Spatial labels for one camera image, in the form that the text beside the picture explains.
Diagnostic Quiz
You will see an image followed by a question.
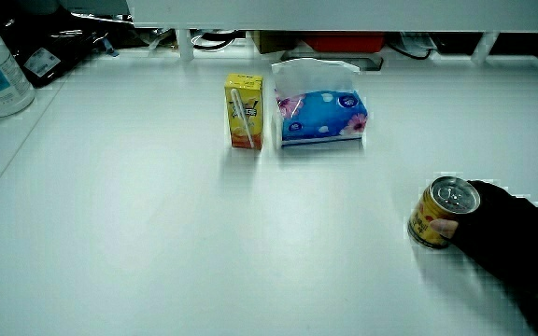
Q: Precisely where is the white desk shelf riser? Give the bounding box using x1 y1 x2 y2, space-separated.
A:
125 0 538 65

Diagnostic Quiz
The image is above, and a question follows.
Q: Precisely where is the gold red bull can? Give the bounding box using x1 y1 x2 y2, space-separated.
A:
407 175 482 249

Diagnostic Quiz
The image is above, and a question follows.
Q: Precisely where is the black cable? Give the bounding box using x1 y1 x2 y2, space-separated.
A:
191 30 238 51
387 41 434 62

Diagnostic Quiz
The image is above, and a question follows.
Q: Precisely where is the brown cardboard box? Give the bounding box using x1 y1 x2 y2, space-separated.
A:
249 30 299 54

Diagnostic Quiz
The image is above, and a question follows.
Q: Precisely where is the yellow juice carton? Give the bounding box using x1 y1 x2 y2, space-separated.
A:
223 73 265 151

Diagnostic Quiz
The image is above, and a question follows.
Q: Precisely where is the red box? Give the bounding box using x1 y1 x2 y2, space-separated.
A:
303 32 387 54

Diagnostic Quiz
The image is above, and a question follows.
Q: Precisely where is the blue floral tissue pack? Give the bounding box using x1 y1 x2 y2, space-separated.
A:
270 57 370 150

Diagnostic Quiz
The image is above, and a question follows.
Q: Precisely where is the black plastic bag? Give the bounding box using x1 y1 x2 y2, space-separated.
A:
0 0 120 89

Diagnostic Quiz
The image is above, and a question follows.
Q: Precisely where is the person's right hand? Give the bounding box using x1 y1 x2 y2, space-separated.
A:
429 179 538 301

